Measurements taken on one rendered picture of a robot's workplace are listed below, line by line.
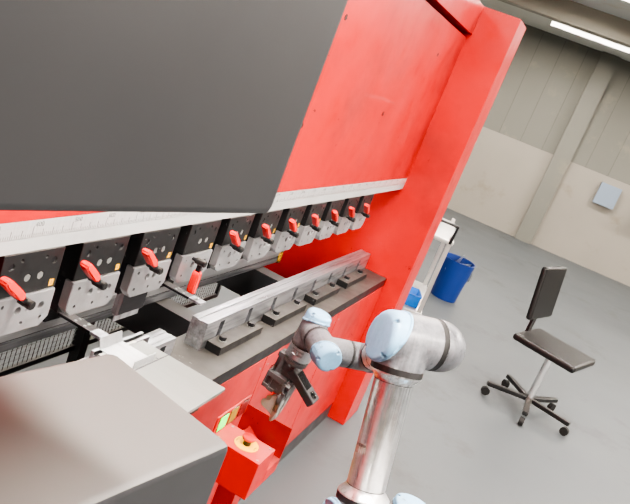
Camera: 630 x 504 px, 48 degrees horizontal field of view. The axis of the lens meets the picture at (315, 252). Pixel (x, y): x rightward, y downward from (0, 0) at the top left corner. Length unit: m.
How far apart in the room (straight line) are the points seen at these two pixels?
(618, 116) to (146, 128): 13.02
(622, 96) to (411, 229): 9.86
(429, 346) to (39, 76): 1.31
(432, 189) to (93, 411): 3.26
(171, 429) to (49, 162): 0.23
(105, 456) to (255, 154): 0.19
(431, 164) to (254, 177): 3.27
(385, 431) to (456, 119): 2.32
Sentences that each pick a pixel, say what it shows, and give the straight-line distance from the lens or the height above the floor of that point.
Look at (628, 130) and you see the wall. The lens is 13.28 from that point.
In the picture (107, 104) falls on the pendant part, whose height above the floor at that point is 1.80.
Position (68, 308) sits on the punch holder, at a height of 1.19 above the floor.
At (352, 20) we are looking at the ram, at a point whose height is 1.95.
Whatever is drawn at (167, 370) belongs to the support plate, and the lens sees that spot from 1.79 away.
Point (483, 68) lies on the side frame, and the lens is 3.62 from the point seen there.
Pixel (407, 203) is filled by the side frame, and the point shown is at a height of 1.28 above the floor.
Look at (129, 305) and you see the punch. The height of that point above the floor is 1.12.
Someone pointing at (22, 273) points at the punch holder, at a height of 1.30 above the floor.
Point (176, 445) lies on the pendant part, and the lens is 0.45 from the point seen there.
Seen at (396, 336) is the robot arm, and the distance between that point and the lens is 1.47.
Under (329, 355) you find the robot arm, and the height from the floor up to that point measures 1.14.
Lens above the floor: 1.85
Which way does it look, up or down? 15 degrees down
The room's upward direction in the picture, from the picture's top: 22 degrees clockwise
